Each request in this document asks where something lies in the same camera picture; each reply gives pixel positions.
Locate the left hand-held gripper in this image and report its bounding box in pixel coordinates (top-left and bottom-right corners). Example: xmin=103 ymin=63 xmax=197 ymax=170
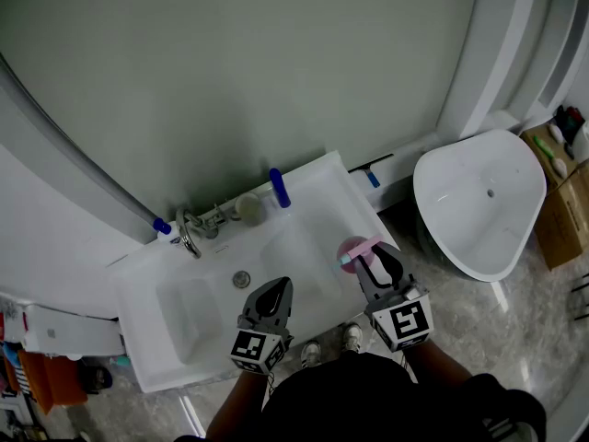
xmin=229 ymin=276 xmax=295 ymax=377

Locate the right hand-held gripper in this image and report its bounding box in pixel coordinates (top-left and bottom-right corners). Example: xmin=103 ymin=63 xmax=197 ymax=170
xmin=352 ymin=240 xmax=435 ymax=354

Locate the person's left forearm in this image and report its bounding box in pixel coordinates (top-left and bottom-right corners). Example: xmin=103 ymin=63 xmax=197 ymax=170
xmin=203 ymin=367 xmax=273 ymax=439

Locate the person's right forearm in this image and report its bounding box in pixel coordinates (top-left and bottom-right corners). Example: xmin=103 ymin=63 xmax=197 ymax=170
xmin=404 ymin=338 xmax=476 ymax=389

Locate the white bottle with blue cap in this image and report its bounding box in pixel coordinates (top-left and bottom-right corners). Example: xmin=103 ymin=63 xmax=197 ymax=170
xmin=152 ymin=216 xmax=183 ymax=246

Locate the white vanity sink cabinet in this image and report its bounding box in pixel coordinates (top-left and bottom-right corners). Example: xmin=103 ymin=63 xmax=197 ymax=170
xmin=107 ymin=149 xmax=399 ymax=395

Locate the person's left white shoe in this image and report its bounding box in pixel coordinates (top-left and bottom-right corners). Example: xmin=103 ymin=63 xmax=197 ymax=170
xmin=299 ymin=339 xmax=323 ymax=369

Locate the person's white shoe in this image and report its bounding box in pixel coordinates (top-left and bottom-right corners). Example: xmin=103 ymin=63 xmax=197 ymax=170
xmin=341 ymin=321 xmax=364 ymax=355
xmin=299 ymin=339 xmax=323 ymax=369

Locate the person's right white shoe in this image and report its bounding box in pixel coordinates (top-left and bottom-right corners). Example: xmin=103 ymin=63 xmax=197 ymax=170
xmin=341 ymin=321 xmax=364 ymax=355

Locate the grey cup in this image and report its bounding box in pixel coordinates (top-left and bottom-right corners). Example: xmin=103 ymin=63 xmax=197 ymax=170
xmin=234 ymin=192 xmax=264 ymax=227

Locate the chrome faucet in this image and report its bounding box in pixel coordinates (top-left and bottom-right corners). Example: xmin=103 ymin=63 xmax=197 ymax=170
xmin=175 ymin=204 xmax=228 ymax=260

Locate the oval white bathtub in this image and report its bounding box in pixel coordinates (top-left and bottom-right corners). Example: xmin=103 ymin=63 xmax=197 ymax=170
xmin=411 ymin=128 xmax=549 ymax=285

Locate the person's black clothing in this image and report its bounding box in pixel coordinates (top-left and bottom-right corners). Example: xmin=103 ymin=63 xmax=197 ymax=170
xmin=174 ymin=349 xmax=549 ymax=442

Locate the black slipper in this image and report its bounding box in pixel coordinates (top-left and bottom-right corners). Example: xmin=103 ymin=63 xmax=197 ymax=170
xmin=77 ymin=361 xmax=114 ymax=396

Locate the large brown cardboard box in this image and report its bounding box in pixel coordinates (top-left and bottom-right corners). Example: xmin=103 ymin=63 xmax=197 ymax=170
xmin=533 ymin=166 xmax=589 ymax=272

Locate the white storage box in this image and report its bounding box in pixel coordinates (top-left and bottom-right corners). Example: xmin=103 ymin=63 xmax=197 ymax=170
xmin=24 ymin=303 xmax=126 ymax=356

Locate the green brush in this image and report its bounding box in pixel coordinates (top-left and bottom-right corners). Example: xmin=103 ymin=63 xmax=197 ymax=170
xmin=532 ymin=135 xmax=556 ymax=160

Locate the white toilet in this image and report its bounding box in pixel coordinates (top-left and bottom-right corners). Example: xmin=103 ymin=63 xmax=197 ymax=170
xmin=571 ymin=119 xmax=589 ymax=163

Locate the red and dark bag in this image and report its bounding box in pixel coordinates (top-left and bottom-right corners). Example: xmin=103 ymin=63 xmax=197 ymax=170
xmin=553 ymin=104 xmax=587 ymax=145

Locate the black squeegee blue handle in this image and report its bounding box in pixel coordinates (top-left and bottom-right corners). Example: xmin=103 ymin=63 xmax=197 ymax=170
xmin=347 ymin=153 xmax=396 ymax=190

